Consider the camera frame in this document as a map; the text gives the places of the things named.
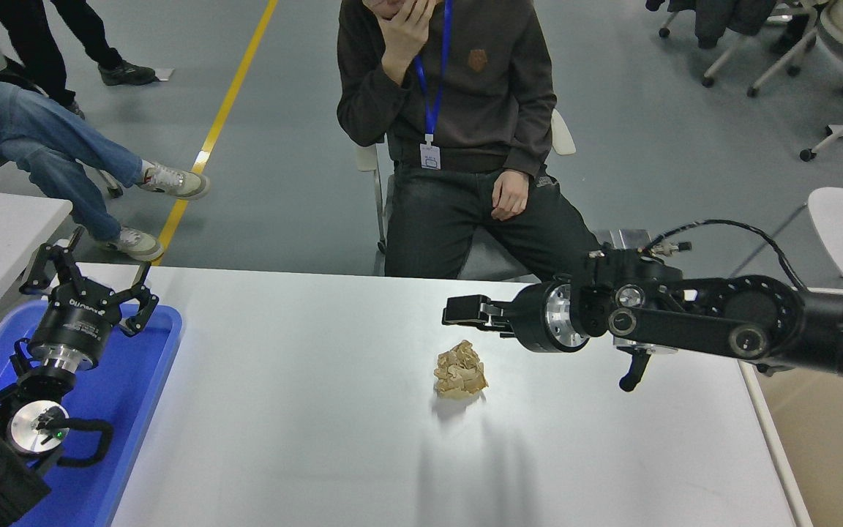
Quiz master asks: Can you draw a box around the person's left hand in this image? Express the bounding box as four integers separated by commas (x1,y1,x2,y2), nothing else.
491,170,530,222

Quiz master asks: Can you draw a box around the crumpled tan paper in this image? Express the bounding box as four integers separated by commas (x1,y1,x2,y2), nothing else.
433,340,490,400

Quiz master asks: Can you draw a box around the white-legged office chair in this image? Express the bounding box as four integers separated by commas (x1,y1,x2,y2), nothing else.
659,0,795,89

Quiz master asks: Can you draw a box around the blue lanyard with badge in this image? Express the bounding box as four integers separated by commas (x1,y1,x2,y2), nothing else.
413,0,454,171

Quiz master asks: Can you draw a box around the large pale bin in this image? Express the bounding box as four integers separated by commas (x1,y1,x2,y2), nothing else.
738,288,843,527

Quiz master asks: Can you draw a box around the person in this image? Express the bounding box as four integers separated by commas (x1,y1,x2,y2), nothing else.
0,0,157,122
336,0,602,283
0,0,211,263

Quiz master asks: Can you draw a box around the blue plastic tray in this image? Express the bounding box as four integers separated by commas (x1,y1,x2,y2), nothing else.
0,299,184,527

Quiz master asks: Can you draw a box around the white and grey office chair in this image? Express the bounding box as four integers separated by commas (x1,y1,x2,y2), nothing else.
354,110,577,283

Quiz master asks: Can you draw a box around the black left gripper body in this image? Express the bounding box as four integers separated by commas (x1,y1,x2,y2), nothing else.
29,285,124,361

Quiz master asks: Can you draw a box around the person's right hand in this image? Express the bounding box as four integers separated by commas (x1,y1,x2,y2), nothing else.
381,0,438,85

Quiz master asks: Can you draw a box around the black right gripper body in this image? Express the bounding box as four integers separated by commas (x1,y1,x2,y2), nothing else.
512,283,566,354

